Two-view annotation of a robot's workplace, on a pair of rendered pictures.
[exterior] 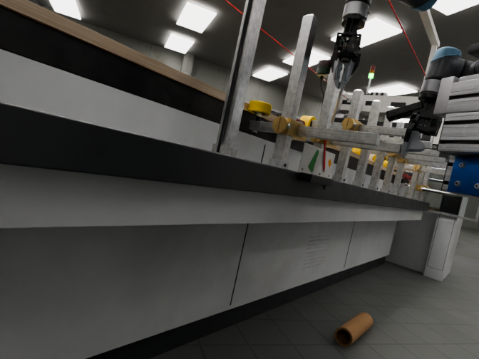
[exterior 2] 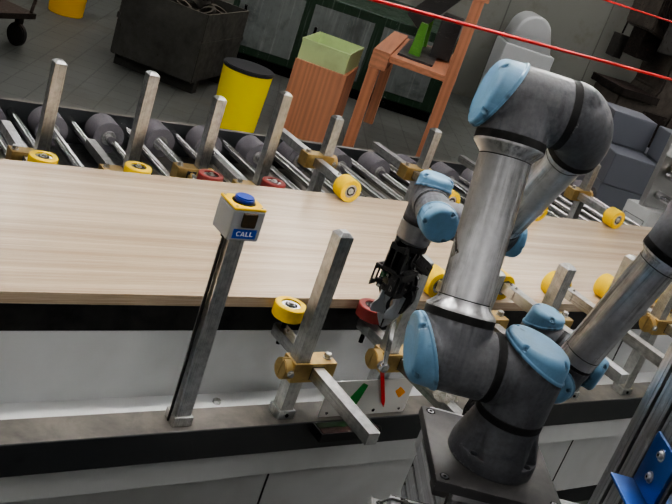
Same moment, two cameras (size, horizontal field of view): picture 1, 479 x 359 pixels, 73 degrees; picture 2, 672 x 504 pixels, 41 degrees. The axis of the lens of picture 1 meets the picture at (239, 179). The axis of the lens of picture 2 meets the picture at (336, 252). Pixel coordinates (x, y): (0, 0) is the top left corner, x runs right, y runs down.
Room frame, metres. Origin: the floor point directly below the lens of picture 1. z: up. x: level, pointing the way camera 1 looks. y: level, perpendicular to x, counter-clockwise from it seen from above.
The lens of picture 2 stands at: (-0.75, -0.52, 1.81)
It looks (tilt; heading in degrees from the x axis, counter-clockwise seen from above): 21 degrees down; 13
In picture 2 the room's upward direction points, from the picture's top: 19 degrees clockwise
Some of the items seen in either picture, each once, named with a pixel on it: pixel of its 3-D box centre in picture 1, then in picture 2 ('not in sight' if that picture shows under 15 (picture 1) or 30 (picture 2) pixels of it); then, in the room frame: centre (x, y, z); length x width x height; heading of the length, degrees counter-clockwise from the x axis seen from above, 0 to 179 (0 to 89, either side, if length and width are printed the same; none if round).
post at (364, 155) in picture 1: (366, 149); (533, 341); (1.61, -0.57, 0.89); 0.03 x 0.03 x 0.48; 52
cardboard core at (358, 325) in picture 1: (354, 328); not in sight; (1.52, -0.68, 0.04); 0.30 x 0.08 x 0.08; 142
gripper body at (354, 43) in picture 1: (349, 38); (400, 266); (1.05, -0.24, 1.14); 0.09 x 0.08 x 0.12; 162
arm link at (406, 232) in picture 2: (356, 14); (416, 233); (1.05, -0.25, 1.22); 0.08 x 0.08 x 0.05
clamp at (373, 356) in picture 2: (323, 138); (392, 357); (1.24, -0.28, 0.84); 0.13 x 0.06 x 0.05; 142
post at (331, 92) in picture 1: (323, 126); (391, 344); (1.22, -0.26, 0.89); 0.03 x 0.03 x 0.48; 52
